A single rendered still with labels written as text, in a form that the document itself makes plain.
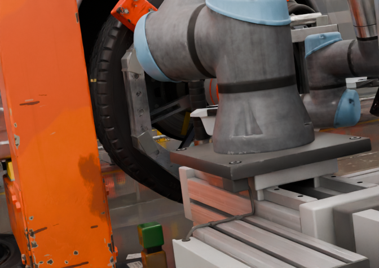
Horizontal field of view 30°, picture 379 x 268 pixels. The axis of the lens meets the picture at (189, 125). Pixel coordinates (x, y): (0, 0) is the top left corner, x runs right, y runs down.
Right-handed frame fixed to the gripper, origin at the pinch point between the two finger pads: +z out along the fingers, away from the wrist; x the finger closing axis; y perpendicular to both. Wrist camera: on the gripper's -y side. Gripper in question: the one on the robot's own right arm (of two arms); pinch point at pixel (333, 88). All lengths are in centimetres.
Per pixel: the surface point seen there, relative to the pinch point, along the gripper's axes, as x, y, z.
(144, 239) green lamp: 26, -19, 57
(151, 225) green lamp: 26, -17, 55
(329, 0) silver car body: -41, 22, -26
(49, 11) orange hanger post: 11, 25, 65
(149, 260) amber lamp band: 26, -23, 56
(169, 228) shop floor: -212, -83, -14
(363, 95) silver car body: -41, -8, -34
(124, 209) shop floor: -281, -83, -6
